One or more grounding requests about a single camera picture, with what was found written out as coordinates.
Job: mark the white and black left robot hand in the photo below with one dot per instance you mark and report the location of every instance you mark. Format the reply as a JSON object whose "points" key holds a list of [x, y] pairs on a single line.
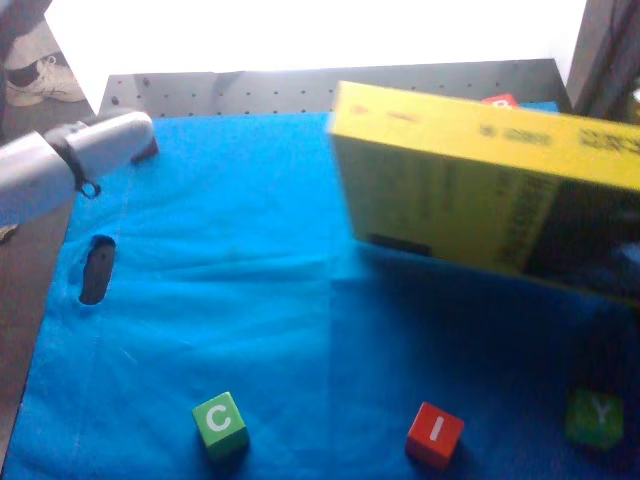
{"points": [[625, 257]]}

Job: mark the yellow cardboard box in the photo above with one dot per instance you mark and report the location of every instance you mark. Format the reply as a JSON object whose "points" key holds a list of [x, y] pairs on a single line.
{"points": [[450, 200]]}

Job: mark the green block letter Y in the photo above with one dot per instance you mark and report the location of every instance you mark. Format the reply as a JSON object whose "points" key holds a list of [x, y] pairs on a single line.
{"points": [[595, 417]]}

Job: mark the red letter block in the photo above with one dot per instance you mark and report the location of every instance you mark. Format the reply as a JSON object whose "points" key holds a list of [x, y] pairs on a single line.
{"points": [[499, 101]]}

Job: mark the dark grey stand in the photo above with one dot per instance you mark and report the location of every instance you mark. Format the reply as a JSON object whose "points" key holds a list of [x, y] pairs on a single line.
{"points": [[600, 55]]}

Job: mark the red block letter I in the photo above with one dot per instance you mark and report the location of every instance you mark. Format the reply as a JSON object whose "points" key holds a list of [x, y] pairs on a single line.
{"points": [[434, 434]]}

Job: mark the blue table cloth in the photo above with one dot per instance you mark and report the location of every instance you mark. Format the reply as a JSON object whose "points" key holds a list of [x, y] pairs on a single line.
{"points": [[225, 300]]}

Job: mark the grey perforated board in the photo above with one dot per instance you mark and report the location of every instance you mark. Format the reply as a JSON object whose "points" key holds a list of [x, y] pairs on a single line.
{"points": [[250, 92]]}

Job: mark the green block letter C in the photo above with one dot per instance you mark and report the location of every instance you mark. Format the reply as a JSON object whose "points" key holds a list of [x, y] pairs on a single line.
{"points": [[220, 425]]}

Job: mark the dark red block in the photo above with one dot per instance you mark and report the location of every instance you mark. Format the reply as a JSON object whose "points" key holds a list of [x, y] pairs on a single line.
{"points": [[148, 149]]}

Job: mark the person's white shoe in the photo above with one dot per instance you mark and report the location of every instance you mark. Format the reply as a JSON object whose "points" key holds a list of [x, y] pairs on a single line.
{"points": [[50, 82]]}

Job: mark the person's leg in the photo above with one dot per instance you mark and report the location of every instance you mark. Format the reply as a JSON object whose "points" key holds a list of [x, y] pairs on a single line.
{"points": [[20, 25]]}

